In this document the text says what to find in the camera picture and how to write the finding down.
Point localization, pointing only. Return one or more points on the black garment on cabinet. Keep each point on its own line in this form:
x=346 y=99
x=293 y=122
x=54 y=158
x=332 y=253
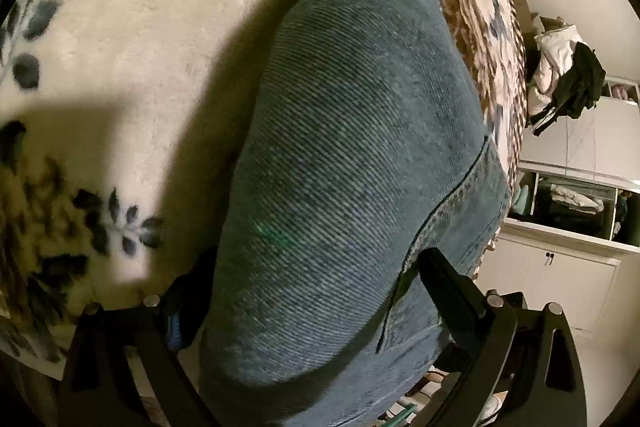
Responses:
x=578 y=89

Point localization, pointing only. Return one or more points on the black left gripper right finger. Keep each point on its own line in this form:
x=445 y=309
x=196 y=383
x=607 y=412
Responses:
x=500 y=342

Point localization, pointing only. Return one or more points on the white wardrobe cabinet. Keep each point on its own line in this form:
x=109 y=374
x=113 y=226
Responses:
x=577 y=213

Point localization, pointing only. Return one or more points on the floral fleece blanket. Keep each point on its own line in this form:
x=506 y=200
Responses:
x=120 y=122

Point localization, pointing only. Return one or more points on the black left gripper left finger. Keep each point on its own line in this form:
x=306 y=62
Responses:
x=98 y=388

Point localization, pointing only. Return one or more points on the brown cardboard box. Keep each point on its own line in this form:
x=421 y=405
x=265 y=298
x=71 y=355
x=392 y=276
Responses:
x=533 y=25

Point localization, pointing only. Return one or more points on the blue denim pants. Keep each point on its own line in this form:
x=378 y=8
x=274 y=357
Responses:
x=367 y=146

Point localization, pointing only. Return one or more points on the white jacket on cabinet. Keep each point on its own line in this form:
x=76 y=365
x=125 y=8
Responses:
x=556 y=48

